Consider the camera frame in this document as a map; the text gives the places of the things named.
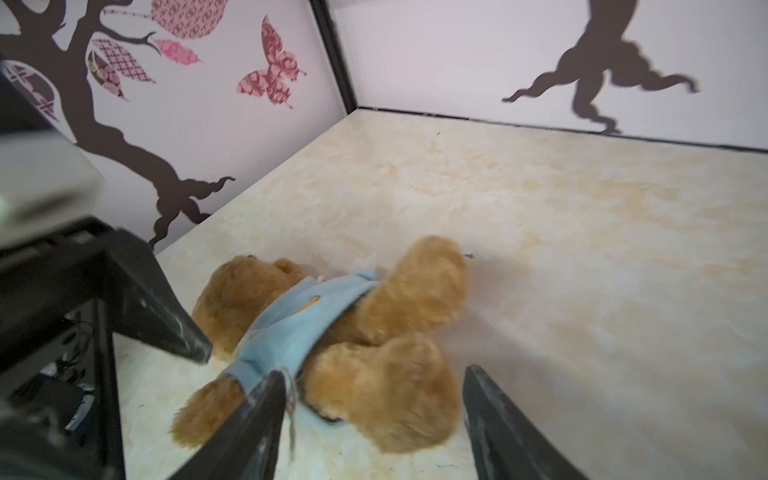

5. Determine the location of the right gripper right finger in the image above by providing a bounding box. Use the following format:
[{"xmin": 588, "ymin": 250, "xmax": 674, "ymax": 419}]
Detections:
[{"xmin": 462, "ymin": 365, "xmax": 586, "ymax": 480}]

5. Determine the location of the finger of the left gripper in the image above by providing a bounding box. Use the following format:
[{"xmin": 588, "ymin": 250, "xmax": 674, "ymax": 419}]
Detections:
[{"xmin": 103, "ymin": 230, "xmax": 213, "ymax": 364}]

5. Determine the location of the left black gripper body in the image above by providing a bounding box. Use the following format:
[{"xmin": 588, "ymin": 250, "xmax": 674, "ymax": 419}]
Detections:
[{"xmin": 1, "ymin": 219, "xmax": 132, "ymax": 479}]

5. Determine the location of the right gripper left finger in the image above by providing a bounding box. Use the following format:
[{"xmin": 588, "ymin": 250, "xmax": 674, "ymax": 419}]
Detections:
[{"xmin": 170, "ymin": 371, "xmax": 287, "ymax": 479}]

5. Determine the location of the light blue bear shirt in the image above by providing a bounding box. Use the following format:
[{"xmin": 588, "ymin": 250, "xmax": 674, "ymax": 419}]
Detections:
[{"xmin": 223, "ymin": 268, "xmax": 380, "ymax": 397}]

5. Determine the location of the brown teddy bear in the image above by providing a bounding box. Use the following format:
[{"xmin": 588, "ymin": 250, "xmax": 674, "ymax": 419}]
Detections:
[{"xmin": 192, "ymin": 235, "xmax": 469, "ymax": 454}]

